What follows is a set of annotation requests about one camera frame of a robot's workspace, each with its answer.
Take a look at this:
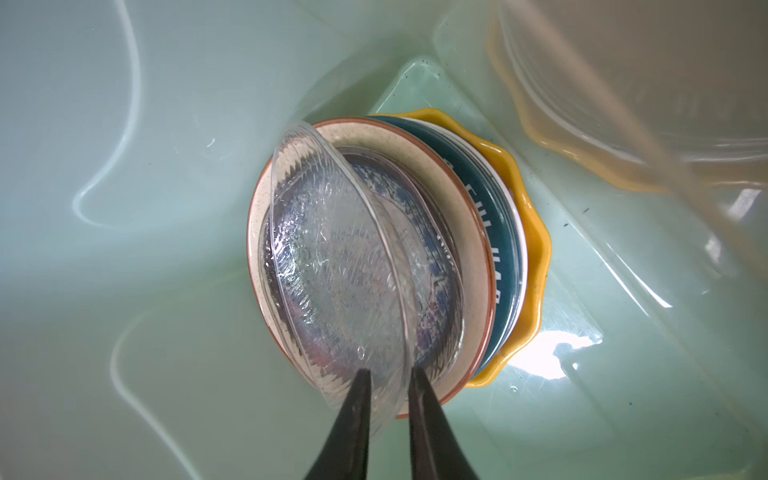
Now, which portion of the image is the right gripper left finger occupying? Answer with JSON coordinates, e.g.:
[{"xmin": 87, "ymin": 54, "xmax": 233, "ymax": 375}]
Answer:
[{"xmin": 305, "ymin": 369, "xmax": 372, "ymax": 480}]

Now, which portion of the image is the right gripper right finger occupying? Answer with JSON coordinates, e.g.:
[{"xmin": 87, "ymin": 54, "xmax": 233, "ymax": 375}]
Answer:
[{"xmin": 408, "ymin": 366, "xmax": 478, "ymax": 480}]

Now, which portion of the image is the clear glass plate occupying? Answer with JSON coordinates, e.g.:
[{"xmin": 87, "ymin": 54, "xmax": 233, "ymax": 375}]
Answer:
[{"xmin": 266, "ymin": 122, "xmax": 417, "ymax": 429}]

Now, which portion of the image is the large green rim lettered plate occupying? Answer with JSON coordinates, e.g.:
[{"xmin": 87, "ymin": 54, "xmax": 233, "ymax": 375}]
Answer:
[{"xmin": 373, "ymin": 115, "xmax": 528, "ymax": 368}]

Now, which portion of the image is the beige ceramic bowl plate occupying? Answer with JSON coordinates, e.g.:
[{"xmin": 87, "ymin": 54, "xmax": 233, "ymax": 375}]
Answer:
[{"xmin": 247, "ymin": 118, "xmax": 495, "ymax": 402}]

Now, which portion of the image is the yellow polka dot plate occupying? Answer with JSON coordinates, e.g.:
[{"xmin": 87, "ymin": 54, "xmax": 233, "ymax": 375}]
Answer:
[{"xmin": 383, "ymin": 108, "xmax": 552, "ymax": 388}]

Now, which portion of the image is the mint green plastic bin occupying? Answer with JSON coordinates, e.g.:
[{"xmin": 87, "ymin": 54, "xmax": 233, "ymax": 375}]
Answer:
[{"xmin": 1, "ymin": 1, "xmax": 767, "ymax": 479}]

